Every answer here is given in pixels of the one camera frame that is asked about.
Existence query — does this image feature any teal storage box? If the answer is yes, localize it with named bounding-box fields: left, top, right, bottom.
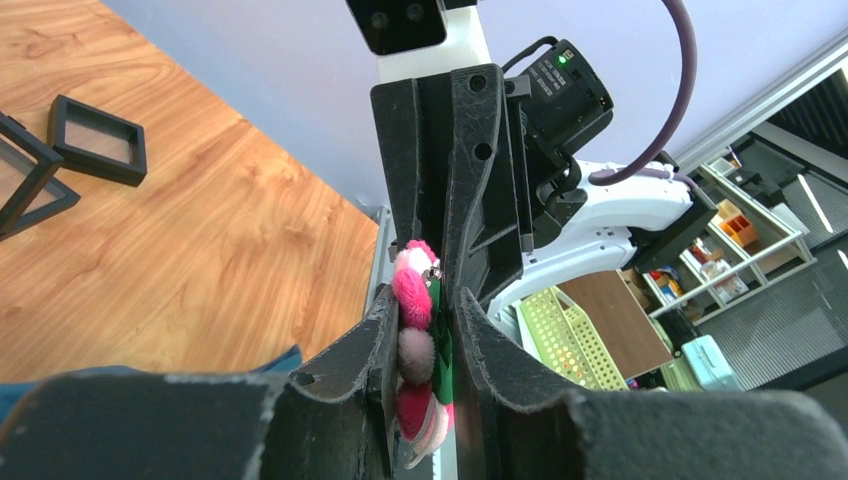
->
left=681, top=335, right=744, bottom=392

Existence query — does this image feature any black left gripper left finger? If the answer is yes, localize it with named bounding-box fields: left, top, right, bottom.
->
left=1, top=288, right=398, bottom=479

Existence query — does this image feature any green perforated basket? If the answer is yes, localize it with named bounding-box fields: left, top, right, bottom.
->
left=511, top=287, right=628, bottom=391

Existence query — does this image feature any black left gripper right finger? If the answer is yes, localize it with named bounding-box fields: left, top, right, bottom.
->
left=450, top=288, right=847, bottom=479

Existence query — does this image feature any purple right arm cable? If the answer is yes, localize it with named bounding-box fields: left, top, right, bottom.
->
left=588, top=0, right=700, bottom=188

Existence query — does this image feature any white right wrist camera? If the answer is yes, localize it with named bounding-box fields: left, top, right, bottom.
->
left=346, top=0, right=492, bottom=84

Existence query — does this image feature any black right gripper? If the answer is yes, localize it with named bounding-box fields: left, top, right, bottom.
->
left=370, top=38, right=614, bottom=307

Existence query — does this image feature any black square frame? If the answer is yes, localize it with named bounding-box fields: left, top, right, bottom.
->
left=47, top=95, right=148, bottom=187
left=1, top=114, right=80, bottom=240

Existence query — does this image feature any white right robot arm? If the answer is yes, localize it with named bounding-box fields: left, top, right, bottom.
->
left=371, top=37, right=715, bottom=321

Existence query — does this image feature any white storage shelf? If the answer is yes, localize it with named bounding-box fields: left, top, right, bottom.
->
left=642, top=154, right=816, bottom=325

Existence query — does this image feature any pink white flower brooch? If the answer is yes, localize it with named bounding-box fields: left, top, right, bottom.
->
left=391, top=240, right=455, bottom=470

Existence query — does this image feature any blue garment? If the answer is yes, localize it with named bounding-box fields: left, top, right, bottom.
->
left=0, top=344, right=305, bottom=425

